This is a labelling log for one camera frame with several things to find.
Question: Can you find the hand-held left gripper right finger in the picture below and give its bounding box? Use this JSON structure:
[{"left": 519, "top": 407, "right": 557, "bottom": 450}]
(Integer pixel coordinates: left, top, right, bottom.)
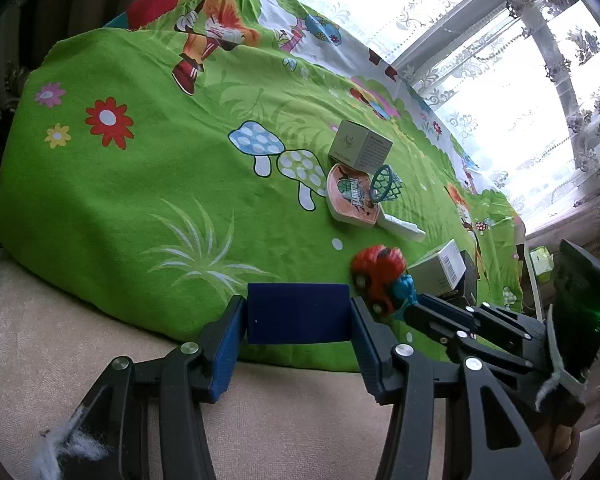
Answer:
[{"left": 349, "top": 296, "right": 556, "bottom": 480}]

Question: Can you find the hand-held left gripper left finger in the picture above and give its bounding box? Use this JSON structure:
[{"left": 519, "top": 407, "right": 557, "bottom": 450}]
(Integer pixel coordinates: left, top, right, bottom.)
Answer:
[{"left": 45, "top": 294, "right": 248, "bottom": 480}]

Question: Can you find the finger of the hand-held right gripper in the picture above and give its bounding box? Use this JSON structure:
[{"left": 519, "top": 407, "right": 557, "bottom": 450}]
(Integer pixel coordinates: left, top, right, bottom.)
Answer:
[
  {"left": 403, "top": 304, "right": 548, "bottom": 388},
  {"left": 416, "top": 292, "right": 548, "bottom": 345}
]

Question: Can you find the red toy car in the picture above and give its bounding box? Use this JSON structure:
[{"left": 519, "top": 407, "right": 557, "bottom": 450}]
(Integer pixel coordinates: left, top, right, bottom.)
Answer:
[{"left": 351, "top": 244, "right": 422, "bottom": 322}]

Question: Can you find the dark blue box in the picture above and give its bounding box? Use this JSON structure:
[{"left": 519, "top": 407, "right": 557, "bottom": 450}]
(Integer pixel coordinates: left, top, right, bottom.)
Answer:
[{"left": 246, "top": 283, "right": 352, "bottom": 346}]

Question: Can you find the black box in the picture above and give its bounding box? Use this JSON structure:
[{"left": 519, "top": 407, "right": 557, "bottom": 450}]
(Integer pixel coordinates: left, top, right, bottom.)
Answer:
[{"left": 457, "top": 249, "right": 480, "bottom": 307}]

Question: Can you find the light green box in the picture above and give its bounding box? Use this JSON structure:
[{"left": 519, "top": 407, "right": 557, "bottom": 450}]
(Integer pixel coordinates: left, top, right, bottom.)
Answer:
[{"left": 530, "top": 244, "right": 555, "bottom": 277}]

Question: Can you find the white box with barcode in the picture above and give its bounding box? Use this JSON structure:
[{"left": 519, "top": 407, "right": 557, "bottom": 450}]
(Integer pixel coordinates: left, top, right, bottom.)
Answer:
[{"left": 406, "top": 239, "right": 467, "bottom": 295}]

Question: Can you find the pink toy basketball hoop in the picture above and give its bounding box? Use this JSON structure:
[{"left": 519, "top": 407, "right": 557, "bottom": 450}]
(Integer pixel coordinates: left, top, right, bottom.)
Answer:
[{"left": 324, "top": 161, "right": 427, "bottom": 244}]

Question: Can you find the beige cushion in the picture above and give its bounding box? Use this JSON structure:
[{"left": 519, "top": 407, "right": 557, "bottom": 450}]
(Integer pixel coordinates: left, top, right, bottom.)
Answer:
[{"left": 0, "top": 254, "right": 481, "bottom": 480}]

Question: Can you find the white fluff tuft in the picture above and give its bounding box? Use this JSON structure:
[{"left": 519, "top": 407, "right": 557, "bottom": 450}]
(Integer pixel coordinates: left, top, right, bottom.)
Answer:
[{"left": 35, "top": 402, "right": 108, "bottom": 480}]

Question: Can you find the green printed blanket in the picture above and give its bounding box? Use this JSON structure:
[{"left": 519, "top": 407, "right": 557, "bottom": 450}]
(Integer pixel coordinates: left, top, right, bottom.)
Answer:
[{"left": 0, "top": 0, "right": 527, "bottom": 373}]

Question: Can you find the beige cube box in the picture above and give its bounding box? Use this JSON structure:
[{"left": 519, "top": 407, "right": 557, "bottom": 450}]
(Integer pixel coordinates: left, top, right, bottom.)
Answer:
[{"left": 329, "top": 119, "right": 394, "bottom": 172}]

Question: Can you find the lace curtain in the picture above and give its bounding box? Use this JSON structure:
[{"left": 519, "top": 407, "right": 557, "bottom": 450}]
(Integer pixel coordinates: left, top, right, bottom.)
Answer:
[{"left": 260, "top": 0, "right": 600, "bottom": 241}]

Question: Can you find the grey window frame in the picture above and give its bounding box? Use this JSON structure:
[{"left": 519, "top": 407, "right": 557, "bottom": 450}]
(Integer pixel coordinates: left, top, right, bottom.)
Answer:
[{"left": 387, "top": 0, "right": 588, "bottom": 131}]

